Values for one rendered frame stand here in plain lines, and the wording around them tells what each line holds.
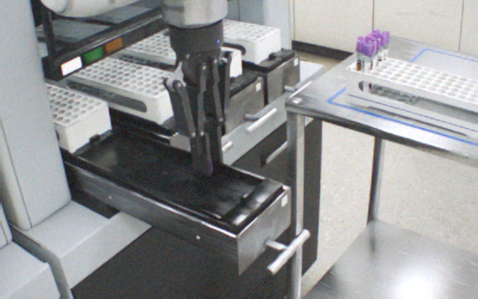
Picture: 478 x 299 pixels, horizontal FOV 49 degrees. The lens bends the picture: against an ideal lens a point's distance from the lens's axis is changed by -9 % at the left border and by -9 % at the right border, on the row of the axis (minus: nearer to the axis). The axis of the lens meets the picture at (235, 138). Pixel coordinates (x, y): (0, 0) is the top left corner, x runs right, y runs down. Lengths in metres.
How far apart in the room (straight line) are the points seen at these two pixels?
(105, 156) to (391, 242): 0.88
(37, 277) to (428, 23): 2.57
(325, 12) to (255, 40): 2.11
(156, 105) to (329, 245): 1.12
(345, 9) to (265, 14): 1.94
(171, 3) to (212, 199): 0.28
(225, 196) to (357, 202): 1.38
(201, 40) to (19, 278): 0.44
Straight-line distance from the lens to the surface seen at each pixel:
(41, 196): 0.94
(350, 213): 2.12
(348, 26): 3.26
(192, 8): 0.73
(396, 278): 1.46
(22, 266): 0.89
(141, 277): 1.05
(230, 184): 0.85
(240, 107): 1.13
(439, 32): 3.07
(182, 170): 0.90
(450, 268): 1.52
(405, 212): 2.15
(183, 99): 0.78
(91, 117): 0.98
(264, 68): 1.21
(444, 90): 0.99
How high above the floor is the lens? 1.28
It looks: 30 degrees down
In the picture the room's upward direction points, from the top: 4 degrees counter-clockwise
